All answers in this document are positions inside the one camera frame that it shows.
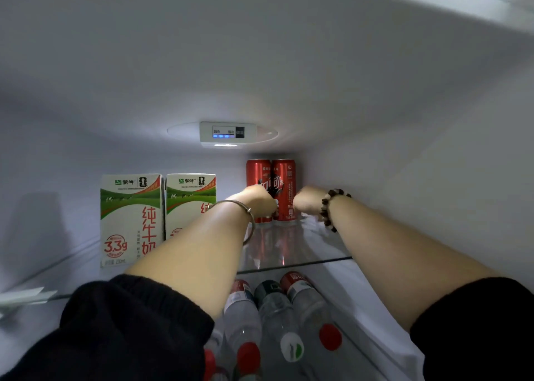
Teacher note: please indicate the person's right hand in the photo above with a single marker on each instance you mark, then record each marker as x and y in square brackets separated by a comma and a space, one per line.
[310, 199]

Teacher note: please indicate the person's left hand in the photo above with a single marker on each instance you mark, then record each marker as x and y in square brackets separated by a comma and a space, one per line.
[258, 201]

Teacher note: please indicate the red can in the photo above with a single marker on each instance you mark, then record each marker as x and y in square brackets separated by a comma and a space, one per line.
[256, 172]
[285, 176]

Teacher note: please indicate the milk carton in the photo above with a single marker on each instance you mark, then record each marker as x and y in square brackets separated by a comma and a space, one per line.
[187, 201]
[129, 222]

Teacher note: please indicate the white green cap bottle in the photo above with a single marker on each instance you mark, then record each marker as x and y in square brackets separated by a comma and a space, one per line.
[277, 314]

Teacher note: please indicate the white refrigerator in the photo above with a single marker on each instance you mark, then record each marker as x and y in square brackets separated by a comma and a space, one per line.
[292, 59]

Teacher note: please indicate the person's right forearm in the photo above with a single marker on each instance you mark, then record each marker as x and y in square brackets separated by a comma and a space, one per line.
[400, 260]

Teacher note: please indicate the person's left forearm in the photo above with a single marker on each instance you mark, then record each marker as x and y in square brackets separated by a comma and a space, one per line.
[200, 255]

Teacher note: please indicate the person's black left sleeve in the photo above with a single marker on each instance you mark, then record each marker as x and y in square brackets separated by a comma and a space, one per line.
[125, 335]

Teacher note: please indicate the person's black sleeve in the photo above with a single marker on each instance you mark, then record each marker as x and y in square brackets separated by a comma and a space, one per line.
[125, 335]
[479, 330]

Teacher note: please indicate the person's black right sleeve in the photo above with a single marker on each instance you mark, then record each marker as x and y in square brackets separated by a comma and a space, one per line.
[479, 330]

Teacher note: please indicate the silver bangle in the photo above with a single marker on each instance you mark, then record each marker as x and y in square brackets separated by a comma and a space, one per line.
[250, 216]

